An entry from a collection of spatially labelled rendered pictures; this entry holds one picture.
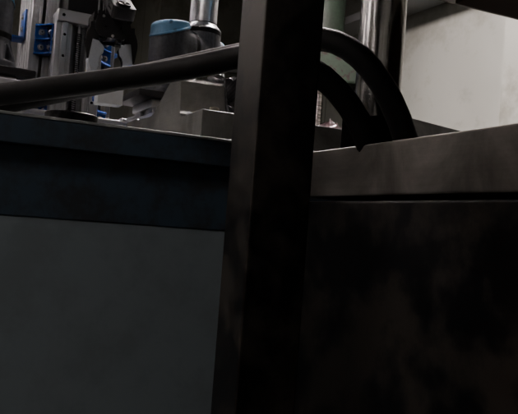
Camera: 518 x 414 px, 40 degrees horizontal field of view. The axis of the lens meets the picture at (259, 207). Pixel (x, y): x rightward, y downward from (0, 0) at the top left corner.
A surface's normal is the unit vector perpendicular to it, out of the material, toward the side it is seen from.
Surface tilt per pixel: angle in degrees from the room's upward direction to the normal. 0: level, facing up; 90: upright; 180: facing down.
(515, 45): 90
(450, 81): 90
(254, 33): 90
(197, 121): 90
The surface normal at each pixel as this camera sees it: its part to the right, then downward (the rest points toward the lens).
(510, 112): -0.89, -0.08
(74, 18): 0.45, 0.00
